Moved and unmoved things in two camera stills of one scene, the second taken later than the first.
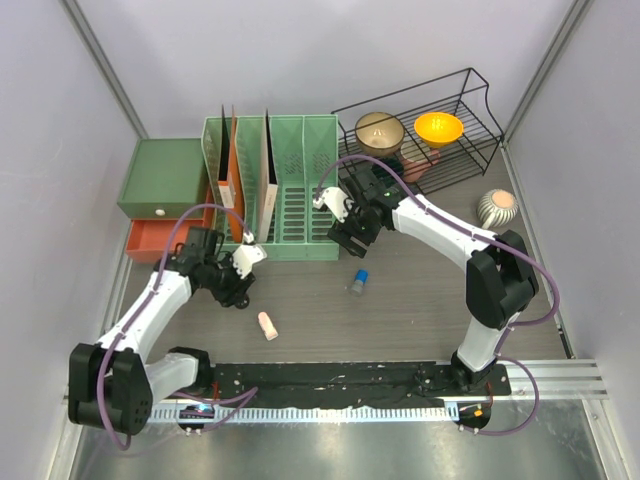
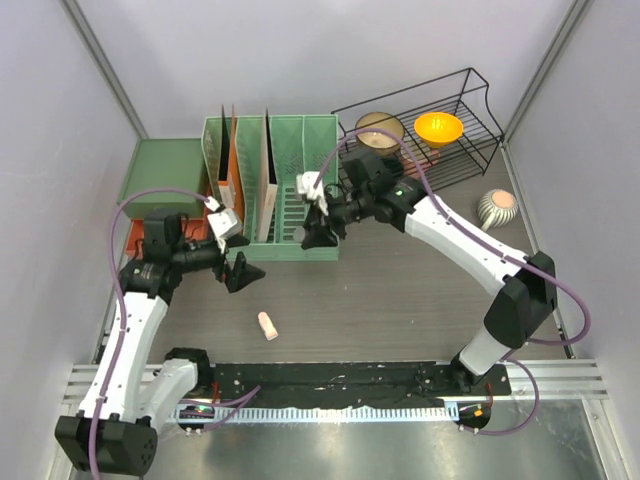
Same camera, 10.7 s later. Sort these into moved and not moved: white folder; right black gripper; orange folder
Moved: right black gripper
Not moved: white folder; orange folder
